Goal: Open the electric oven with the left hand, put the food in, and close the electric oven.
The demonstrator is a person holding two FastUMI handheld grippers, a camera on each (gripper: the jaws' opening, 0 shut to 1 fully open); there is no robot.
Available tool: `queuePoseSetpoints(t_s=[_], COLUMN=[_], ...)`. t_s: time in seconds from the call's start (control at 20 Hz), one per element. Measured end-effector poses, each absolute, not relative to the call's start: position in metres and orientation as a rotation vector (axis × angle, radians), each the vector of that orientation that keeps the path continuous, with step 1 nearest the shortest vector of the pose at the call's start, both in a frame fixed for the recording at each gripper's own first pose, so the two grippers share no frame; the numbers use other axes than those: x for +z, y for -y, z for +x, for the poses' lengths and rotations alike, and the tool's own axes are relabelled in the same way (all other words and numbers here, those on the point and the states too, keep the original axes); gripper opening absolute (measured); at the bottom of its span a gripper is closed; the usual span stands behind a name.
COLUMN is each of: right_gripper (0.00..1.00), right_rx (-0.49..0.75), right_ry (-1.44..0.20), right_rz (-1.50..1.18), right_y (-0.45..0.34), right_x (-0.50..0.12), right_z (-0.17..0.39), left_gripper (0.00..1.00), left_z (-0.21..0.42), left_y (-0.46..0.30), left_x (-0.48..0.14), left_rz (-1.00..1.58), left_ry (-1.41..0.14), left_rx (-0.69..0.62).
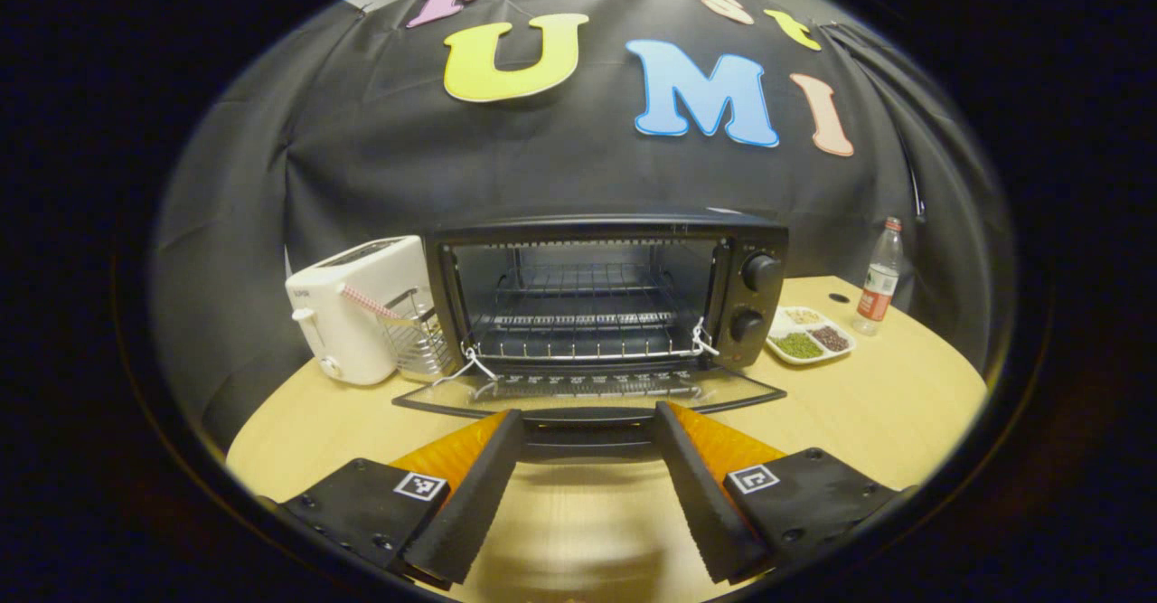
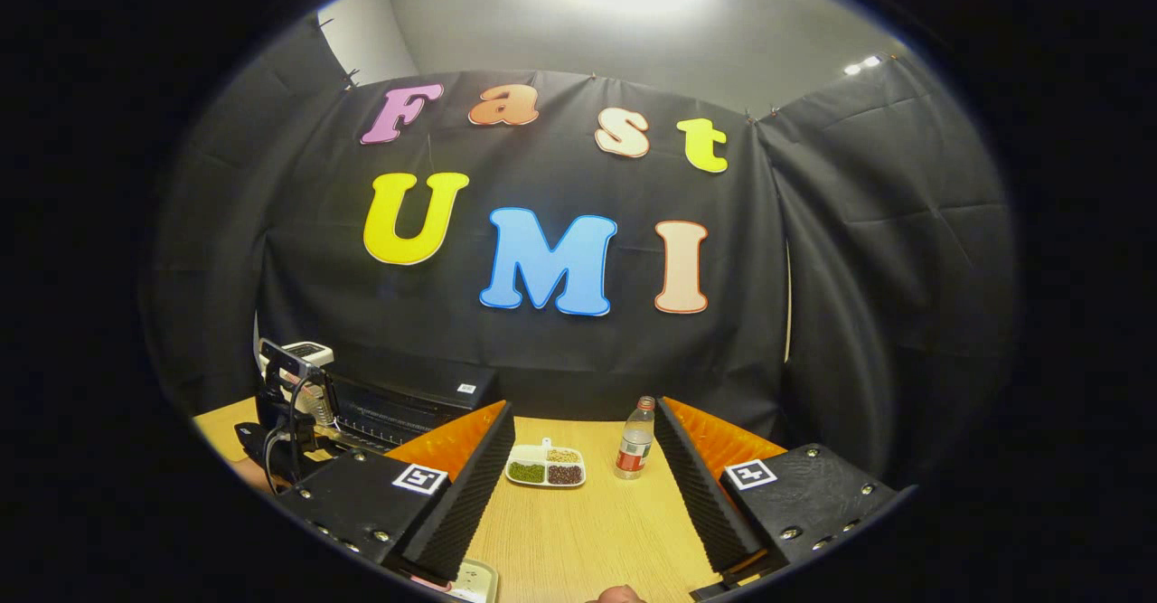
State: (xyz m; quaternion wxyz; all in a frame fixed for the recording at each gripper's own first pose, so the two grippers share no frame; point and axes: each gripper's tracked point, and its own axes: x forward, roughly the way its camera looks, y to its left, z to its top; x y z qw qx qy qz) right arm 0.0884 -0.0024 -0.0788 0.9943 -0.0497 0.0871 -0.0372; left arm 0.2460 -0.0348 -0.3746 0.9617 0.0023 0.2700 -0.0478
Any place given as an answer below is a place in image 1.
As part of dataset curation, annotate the white toaster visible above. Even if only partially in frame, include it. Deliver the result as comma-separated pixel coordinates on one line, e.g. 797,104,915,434
285,235,435,387

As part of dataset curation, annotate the black electric oven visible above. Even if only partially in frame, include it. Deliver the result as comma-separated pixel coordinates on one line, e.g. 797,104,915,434
393,214,789,459

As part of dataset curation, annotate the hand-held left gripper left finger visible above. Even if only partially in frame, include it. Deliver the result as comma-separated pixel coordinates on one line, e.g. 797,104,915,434
276,409,525,586

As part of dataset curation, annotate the white divided dish of beans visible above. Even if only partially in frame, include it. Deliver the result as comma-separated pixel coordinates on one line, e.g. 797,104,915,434
767,306,857,366

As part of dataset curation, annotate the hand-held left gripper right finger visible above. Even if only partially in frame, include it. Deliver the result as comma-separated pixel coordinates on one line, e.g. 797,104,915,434
655,401,905,584

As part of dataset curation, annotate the clear bottle with red label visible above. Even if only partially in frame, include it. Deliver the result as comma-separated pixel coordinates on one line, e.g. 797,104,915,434
852,216,904,336

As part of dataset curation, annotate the metal wire basket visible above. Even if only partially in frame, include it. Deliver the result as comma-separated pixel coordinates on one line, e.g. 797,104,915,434
380,288,457,380

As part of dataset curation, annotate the pink striped straw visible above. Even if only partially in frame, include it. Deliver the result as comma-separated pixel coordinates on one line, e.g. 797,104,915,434
342,285,403,322

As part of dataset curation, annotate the black backdrop cloth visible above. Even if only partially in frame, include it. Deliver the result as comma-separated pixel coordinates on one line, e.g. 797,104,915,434
149,0,1013,450

